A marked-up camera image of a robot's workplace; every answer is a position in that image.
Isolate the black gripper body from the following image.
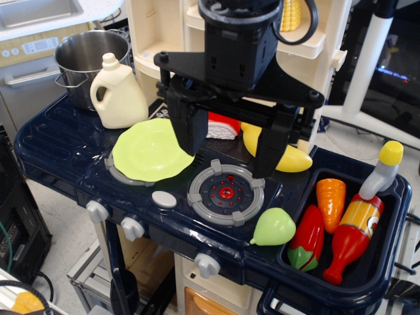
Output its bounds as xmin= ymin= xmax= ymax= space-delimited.
xmin=154 ymin=1 xmax=324 ymax=134

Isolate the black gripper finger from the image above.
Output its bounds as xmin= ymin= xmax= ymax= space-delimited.
xmin=165 ymin=93 xmax=208 ymax=156
xmin=253 ymin=104 xmax=299 ymax=179

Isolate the light green plastic plate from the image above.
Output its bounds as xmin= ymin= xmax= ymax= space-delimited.
xmin=112 ymin=118 xmax=194 ymax=182

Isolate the green toy pear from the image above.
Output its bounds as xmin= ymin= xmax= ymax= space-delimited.
xmin=249 ymin=207 xmax=296 ymax=246

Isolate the yellow toy banana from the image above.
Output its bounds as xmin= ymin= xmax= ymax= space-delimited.
xmin=240 ymin=122 xmax=312 ymax=173

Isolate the red white toy sushi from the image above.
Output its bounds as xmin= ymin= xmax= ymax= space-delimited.
xmin=206 ymin=112 xmax=241 ymax=140

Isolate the grey right stove burner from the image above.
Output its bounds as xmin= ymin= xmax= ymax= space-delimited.
xmin=187 ymin=159 xmax=265 ymax=227

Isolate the grey stove burner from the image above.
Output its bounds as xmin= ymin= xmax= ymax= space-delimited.
xmin=104 ymin=153 xmax=156 ymax=187
xmin=187 ymin=159 xmax=265 ymax=227

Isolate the yellow toy corn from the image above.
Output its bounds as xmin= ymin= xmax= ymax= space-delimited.
xmin=280 ymin=0 xmax=301 ymax=32

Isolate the orange toy carrot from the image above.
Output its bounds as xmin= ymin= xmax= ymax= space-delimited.
xmin=316 ymin=178 xmax=347 ymax=234

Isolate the cream toy kitchen shelf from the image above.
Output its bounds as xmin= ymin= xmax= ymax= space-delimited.
xmin=127 ymin=1 xmax=350 ymax=143

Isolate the grey oval button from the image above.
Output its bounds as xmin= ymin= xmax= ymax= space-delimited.
xmin=152 ymin=190 xmax=177 ymax=209

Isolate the grey left stove burner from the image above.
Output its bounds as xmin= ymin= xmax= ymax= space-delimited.
xmin=104 ymin=153 xmax=156 ymax=187

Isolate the red toy chili pepper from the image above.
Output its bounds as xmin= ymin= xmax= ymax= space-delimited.
xmin=287 ymin=205 xmax=324 ymax=272

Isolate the navy toy kitchen counter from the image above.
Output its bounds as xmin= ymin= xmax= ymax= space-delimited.
xmin=15 ymin=95 xmax=411 ymax=314

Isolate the grey yellow toy faucet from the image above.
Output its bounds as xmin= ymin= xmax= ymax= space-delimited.
xmin=359 ymin=140 xmax=404 ymax=200

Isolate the red toy ketchup bottle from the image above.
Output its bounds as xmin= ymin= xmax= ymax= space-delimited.
xmin=323 ymin=194 xmax=385 ymax=285

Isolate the grey middle stove knob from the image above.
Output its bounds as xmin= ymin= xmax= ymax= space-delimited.
xmin=121 ymin=217 xmax=145 ymax=242

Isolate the grey stove knob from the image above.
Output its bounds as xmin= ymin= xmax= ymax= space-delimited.
xmin=194 ymin=253 xmax=221 ymax=279
xmin=86 ymin=200 xmax=110 ymax=223
xmin=121 ymin=217 xmax=145 ymax=242

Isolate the grey left stove knob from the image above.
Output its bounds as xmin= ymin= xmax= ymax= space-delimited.
xmin=86 ymin=200 xmax=110 ymax=223

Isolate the stainless steel pot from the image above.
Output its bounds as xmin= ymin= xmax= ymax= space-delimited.
xmin=53 ymin=30 xmax=131 ymax=111

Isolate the grey right stove knob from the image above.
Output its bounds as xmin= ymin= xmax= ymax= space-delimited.
xmin=194 ymin=253 xmax=221 ymax=279

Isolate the white metal stand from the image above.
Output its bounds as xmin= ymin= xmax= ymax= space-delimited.
xmin=322 ymin=1 xmax=419 ymax=149

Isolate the black hanging ladle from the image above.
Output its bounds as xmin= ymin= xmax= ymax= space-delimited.
xmin=105 ymin=220 xmax=139 ymax=314

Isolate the toy dishwasher cabinet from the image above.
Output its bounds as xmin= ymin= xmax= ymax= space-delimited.
xmin=1 ymin=1 xmax=122 ymax=137

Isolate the black computer case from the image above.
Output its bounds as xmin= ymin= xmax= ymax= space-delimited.
xmin=1 ymin=135 xmax=52 ymax=284

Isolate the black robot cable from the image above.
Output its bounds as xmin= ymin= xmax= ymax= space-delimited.
xmin=271 ymin=0 xmax=320 ymax=45

